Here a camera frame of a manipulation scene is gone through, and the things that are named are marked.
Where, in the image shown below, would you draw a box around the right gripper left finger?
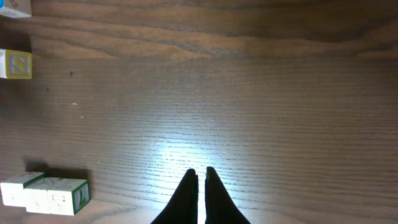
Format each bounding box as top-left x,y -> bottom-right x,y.
151,169 -> 198,224

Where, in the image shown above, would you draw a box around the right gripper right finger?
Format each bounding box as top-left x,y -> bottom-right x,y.
205,167 -> 249,224

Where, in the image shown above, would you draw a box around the wooden block letter J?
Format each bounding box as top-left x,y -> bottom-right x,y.
24,177 -> 91,217

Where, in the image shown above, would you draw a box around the wooden block with soccer ball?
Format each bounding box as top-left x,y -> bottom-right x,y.
0,171 -> 46,208

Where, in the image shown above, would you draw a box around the wooden block W centre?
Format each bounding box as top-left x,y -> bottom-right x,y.
1,49 -> 33,79

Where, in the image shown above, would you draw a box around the blue X wooden block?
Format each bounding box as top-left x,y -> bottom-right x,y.
1,0 -> 32,18

